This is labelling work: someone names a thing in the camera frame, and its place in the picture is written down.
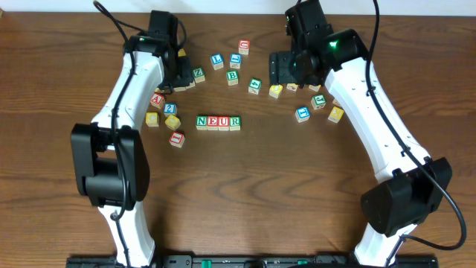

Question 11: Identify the yellow S block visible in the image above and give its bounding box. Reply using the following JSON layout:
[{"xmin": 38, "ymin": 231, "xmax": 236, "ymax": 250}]
[{"xmin": 309, "ymin": 85, "xmax": 321, "ymax": 92}]

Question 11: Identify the green N block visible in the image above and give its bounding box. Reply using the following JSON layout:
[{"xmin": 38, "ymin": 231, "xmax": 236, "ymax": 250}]
[{"xmin": 196, "ymin": 115, "xmax": 208, "ymax": 130}]

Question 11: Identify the red E block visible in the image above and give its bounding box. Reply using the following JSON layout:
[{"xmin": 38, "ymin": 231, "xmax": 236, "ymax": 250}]
[{"xmin": 207, "ymin": 115, "xmax": 219, "ymax": 130}]

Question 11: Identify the red u block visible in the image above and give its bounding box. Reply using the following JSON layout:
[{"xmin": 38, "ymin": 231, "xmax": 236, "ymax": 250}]
[
  {"xmin": 239, "ymin": 39, "xmax": 250, "ymax": 55},
  {"xmin": 218, "ymin": 116, "xmax": 230, "ymax": 131}
]

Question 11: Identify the green R block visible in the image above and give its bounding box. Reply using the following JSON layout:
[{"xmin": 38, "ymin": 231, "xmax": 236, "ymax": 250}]
[{"xmin": 229, "ymin": 116, "xmax": 241, "ymax": 131}]

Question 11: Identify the red i block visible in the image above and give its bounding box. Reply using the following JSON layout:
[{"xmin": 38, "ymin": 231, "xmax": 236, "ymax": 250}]
[
  {"xmin": 174, "ymin": 86, "xmax": 187, "ymax": 92},
  {"xmin": 169, "ymin": 131, "xmax": 185, "ymax": 147}
]

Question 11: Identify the blue P block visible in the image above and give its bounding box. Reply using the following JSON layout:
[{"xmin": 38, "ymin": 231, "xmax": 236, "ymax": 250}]
[{"xmin": 185, "ymin": 82, "xmax": 196, "ymax": 89}]

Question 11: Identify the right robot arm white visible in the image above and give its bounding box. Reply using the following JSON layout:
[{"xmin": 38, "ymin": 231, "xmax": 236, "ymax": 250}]
[{"xmin": 269, "ymin": 1, "xmax": 452, "ymax": 267}]

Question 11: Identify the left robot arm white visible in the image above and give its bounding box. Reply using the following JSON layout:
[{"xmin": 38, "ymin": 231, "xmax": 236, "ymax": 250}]
[{"xmin": 66, "ymin": 10, "xmax": 193, "ymax": 267}]

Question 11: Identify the yellow block top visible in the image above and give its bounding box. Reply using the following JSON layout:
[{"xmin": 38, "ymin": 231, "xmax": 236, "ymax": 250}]
[{"xmin": 178, "ymin": 48, "xmax": 186, "ymax": 57}]

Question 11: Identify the yellow block centre right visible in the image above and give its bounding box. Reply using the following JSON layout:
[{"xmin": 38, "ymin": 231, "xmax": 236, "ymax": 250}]
[{"xmin": 286, "ymin": 83, "xmax": 298, "ymax": 92}]

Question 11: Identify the green Z block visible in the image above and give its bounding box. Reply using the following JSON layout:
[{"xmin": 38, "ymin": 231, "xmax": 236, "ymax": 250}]
[{"xmin": 193, "ymin": 67, "xmax": 205, "ymax": 83}]

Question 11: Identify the yellow block near 4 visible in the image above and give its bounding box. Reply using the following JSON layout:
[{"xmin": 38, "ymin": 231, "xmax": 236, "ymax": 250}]
[{"xmin": 268, "ymin": 85, "xmax": 283, "ymax": 99}]

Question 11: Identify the red A block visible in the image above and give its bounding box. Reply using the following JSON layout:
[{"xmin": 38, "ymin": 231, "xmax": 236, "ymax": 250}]
[{"xmin": 150, "ymin": 93, "xmax": 166, "ymax": 109}]

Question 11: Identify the blue 2 block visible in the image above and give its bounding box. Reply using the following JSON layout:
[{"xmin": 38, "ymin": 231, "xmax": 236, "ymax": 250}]
[{"xmin": 164, "ymin": 103, "xmax": 178, "ymax": 118}]

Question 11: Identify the blue L block left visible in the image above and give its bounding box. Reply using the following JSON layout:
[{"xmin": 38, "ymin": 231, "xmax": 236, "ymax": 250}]
[{"xmin": 210, "ymin": 54, "xmax": 224, "ymax": 70}]

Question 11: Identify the blue l block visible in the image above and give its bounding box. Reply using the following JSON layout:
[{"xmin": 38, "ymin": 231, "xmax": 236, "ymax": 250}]
[
  {"xmin": 210, "ymin": 54, "xmax": 224, "ymax": 70},
  {"xmin": 230, "ymin": 54, "xmax": 242, "ymax": 69}
]

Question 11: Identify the green J block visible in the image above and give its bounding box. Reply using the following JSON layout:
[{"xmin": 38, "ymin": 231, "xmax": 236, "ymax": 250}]
[{"xmin": 311, "ymin": 94, "xmax": 327, "ymax": 110}]

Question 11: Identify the green 4 block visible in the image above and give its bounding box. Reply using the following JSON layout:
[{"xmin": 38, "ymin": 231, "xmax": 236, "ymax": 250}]
[{"xmin": 248, "ymin": 77, "xmax": 262, "ymax": 95}]

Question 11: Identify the blue T block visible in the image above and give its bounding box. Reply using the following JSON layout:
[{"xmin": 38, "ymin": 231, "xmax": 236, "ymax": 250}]
[{"xmin": 295, "ymin": 106, "xmax": 310, "ymax": 123}]

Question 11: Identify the yellow O block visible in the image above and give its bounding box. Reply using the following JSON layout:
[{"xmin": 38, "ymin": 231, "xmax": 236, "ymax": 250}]
[{"xmin": 164, "ymin": 115, "xmax": 181, "ymax": 131}]

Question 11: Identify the red U block top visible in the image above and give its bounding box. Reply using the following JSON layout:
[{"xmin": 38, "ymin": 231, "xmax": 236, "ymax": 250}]
[{"xmin": 239, "ymin": 39, "xmax": 250, "ymax": 55}]

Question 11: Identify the green B block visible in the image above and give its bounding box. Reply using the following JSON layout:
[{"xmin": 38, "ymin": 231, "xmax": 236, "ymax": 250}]
[{"xmin": 226, "ymin": 70, "xmax": 239, "ymax": 86}]

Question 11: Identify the yellow C block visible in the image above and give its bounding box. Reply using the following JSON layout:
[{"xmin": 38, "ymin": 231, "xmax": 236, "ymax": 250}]
[{"xmin": 145, "ymin": 112, "xmax": 160, "ymax": 127}]

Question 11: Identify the blue L block right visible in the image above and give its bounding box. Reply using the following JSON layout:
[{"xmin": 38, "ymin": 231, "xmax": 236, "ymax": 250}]
[{"xmin": 230, "ymin": 54, "xmax": 242, "ymax": 69}]

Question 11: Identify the yellow X block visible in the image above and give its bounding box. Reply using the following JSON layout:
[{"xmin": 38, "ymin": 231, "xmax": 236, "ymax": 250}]
[{"xmin": 328, "ymin": 106, "xmax": 344, "ymax": 124}]

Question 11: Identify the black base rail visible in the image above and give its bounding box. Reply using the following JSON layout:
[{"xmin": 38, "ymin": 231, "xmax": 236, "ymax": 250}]
[{"xmin": 65, "ymin": 255, "xmax": 439, "ymax": 268}]

